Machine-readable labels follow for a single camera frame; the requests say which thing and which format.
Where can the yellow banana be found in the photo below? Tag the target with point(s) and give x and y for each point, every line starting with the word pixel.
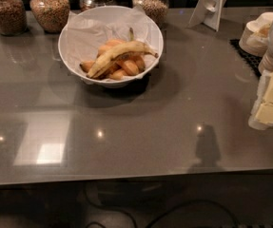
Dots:
pixel 121 52

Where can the white bowl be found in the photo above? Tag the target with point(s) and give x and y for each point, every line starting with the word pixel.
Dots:
pixel 79 35

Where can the paper cup stack lower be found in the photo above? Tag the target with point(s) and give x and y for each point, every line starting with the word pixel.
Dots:
pixel 266 62

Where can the black mesh mat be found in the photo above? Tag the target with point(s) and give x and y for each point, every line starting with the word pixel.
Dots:
pixel 251 60

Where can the white folded card stand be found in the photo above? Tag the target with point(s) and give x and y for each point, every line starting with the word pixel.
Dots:
pixel 207 12

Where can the white paper liner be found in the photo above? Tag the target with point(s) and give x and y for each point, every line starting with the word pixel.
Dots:
pixel 85 35

